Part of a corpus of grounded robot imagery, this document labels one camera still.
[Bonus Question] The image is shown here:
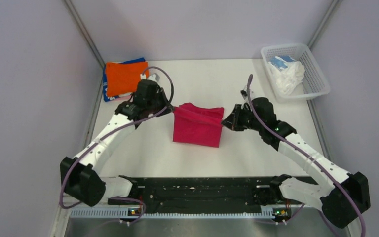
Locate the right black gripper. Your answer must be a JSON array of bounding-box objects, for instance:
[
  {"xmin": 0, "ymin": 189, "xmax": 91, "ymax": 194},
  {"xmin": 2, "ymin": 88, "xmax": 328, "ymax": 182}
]
[{"xmin": 222, "ymin": 104, "xmax": 264, "ymax": 132}]

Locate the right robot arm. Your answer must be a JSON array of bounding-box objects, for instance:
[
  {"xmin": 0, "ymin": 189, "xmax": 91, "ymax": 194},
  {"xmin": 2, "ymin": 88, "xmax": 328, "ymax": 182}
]
[{"xmin": 222, "ymin": 97, "xmax": 371, "ymax": 228}]

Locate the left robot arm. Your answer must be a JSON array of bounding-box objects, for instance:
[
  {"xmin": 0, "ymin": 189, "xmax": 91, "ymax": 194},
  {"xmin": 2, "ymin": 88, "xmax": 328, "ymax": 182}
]
[{"xmin": 60, "ymin": 79, "xmax": 173, "ymax": 206}]

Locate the light pink folded t-shirt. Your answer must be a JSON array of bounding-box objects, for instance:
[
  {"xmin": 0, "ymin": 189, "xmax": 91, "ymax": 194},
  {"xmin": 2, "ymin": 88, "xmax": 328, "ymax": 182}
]
[{"xmin": 115, "ymin": 94, "xmax": 132, "ymax": 100}]

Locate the orange folded t-shirt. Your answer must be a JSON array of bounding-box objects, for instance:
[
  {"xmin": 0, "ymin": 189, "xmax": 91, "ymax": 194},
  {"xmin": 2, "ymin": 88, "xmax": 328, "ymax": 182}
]
[{"xmin": 105, "ymin": 62, "xmax": 148, "ymax": 97}]

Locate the blue folded t-shirt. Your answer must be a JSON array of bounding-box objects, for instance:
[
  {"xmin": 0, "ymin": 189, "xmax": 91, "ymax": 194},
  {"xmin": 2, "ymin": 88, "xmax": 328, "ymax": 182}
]
[{"xmin": 102, "ymin": 58, "xmax": 146, "ymax": 102}]

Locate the white crumpled t-shirt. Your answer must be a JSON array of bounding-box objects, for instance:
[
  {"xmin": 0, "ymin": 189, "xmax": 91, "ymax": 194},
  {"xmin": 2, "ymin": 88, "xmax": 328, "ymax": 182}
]
[{"xmin": 268, "ymin": 60, "xmax": 305, "ymax": 95}]

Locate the light blue cloth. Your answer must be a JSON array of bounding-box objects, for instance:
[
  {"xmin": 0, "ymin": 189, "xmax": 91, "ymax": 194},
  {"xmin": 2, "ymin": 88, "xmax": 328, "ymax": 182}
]
[{"xmin": 269, "ymin": 56, "xmax": 296, "ymax": 71}]

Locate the white plastic basket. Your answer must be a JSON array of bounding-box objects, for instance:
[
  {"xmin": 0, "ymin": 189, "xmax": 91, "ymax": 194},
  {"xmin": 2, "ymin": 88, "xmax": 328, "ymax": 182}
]
[{"xmin": 261, "ymin": 43, "xmax": 330, "ymax": 103}]

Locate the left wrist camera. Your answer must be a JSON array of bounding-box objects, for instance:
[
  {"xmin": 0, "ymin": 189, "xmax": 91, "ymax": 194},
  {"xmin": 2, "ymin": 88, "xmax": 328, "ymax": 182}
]
[{"xmin": 140, "ymin": 73, "xmax": 160, "ymax": 83}]

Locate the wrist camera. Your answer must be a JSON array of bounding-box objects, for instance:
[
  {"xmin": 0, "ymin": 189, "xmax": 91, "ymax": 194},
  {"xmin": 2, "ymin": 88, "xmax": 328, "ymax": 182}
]
[
  {"xmin": 240, "ymin": 88, "xmax": 251, "ymax": 100},
  {"xmin": 140, "ymin": 73, "xmax": 160, "ymax": 83}
]

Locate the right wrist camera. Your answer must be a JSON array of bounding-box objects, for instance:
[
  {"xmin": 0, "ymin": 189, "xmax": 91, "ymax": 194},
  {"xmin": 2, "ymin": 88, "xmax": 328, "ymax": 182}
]
[{"xmin": 240, "ymin": 88, "xmax": 251, "ymax": 100}]

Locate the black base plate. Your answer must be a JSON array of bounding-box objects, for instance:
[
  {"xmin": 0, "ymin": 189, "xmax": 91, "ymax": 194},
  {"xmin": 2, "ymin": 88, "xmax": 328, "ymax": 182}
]
[{"xmin": 108, "ymin": 176, "xmax": 321, "ymax": 215}]

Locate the white cable duct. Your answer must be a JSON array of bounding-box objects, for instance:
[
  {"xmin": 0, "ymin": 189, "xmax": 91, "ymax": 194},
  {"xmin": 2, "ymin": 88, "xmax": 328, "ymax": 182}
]
[{"xmin": 70, "ymin": 208, "xmax": 275, "ymax": 219}]

